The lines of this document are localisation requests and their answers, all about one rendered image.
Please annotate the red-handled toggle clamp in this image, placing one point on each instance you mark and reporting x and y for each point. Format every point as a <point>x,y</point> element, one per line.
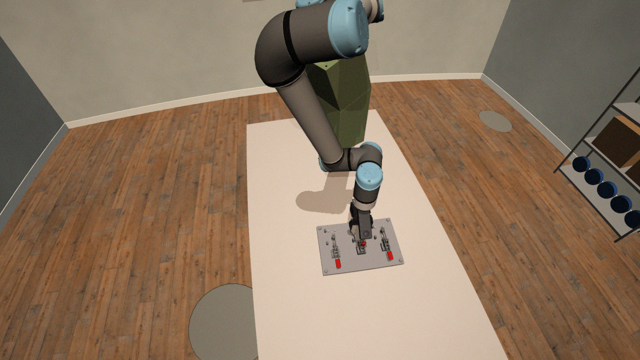
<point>385,246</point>

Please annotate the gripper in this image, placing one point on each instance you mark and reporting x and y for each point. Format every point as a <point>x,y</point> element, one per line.
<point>353,223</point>

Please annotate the grey toggle clamp with red handle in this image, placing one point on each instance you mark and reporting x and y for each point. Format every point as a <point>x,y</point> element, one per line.
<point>335,254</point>

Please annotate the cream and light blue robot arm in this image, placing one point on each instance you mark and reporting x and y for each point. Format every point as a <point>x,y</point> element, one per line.
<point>319,31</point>

